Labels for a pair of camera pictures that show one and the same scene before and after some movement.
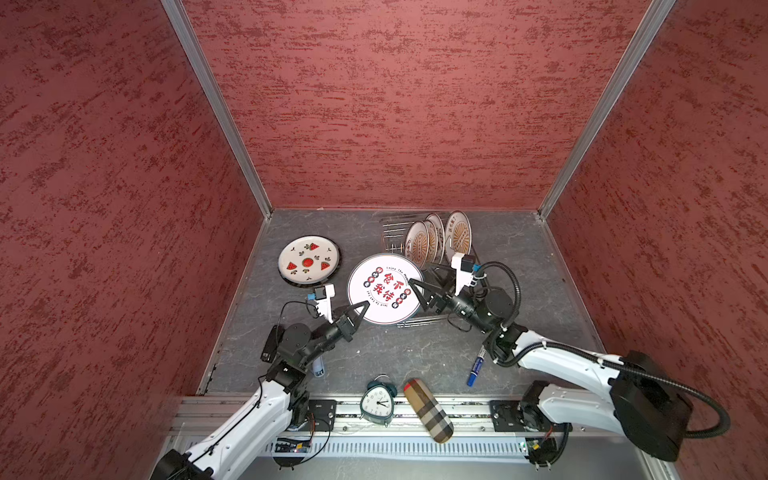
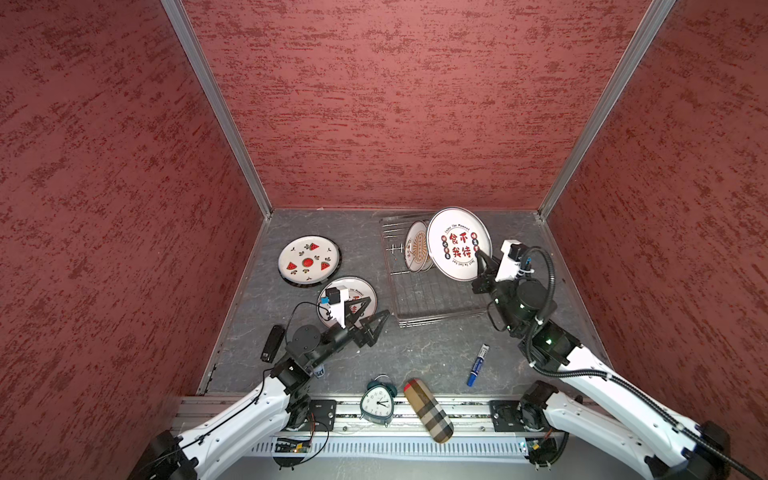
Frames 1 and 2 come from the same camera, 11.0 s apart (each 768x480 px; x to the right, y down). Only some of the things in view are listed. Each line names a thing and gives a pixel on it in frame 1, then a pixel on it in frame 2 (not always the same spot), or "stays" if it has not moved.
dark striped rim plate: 309,260 stays
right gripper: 433,300 -> 484,280
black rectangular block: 268,352 stays
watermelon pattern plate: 309,260 stays
